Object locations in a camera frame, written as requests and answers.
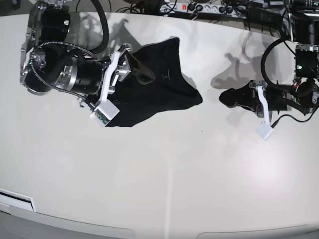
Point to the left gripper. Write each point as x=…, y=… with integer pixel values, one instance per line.
x=258, y=98

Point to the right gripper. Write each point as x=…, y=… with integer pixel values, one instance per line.
x=95, y=80

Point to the black t-shirt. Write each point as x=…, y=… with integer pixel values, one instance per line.
x=169, y=91

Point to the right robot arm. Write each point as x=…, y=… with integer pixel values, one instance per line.
x=49, y=62

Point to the black power adapter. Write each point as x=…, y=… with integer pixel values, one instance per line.
x=264, y=17

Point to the white power strip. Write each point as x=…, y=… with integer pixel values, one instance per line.
x=195, y=9

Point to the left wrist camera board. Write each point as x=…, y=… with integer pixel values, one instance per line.
x=264, y=130

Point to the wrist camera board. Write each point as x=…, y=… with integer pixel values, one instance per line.
x=104, y=113
x=264, y=130

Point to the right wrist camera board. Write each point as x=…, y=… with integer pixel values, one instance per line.
x=104, y=113

